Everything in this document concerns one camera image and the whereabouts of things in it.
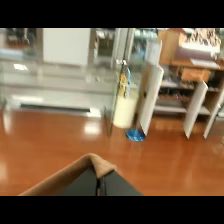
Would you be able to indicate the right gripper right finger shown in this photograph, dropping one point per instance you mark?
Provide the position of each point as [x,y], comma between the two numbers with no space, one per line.
[116,186]

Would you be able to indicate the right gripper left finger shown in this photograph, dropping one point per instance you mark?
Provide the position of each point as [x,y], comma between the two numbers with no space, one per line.
[85,185]

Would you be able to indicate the brown T-shirt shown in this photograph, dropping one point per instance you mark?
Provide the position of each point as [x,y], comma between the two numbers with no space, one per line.
[66,173]

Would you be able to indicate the wooden shelf unit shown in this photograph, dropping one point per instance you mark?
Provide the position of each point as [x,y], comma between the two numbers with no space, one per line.
[186,80]

